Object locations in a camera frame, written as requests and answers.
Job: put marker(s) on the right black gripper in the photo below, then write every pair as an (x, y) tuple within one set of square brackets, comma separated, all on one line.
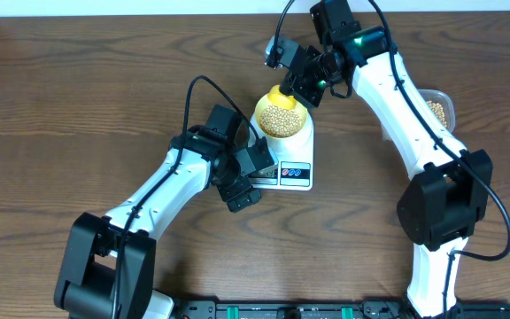
[(297, 88)]

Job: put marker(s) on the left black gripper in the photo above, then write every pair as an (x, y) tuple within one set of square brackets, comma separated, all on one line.
[(229, 195)]

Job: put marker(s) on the yellow measuring scoop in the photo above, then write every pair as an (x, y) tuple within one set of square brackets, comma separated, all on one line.
[(280, 100)]

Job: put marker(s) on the yellow-green bowl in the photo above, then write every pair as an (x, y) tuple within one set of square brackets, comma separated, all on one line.
[(264, 102)]

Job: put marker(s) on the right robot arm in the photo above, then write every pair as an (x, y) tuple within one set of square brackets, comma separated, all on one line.
[(449, 185)]

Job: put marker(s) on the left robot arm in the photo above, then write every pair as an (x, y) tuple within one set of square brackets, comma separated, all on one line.
[(108, 266)]

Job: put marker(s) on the soybeans in bowl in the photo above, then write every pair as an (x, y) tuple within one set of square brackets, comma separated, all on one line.
[(280, 123)]

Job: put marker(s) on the white digital kitchen scale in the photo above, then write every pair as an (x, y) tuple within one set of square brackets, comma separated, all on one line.
[(294, 171)]

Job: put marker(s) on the clear plastic container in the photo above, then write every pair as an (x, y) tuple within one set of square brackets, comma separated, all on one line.
[(442, 98)]

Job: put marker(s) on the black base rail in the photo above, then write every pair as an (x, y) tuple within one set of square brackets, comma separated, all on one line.
[(374, 309)]

